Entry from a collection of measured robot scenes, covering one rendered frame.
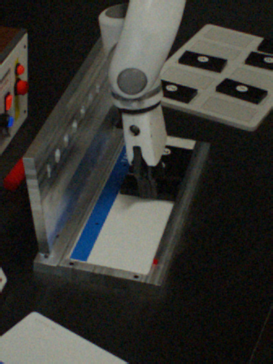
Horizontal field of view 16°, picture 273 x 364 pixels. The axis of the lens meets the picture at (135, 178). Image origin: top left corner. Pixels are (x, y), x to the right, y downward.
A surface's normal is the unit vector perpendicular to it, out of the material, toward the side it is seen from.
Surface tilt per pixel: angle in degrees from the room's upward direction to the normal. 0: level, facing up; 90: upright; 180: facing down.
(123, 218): 0
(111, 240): 0
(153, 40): 74
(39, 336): 0
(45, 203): 81
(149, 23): 55
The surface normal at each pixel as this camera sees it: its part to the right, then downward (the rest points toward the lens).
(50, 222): 0.97, 0.04
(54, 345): 0.06, -0.83
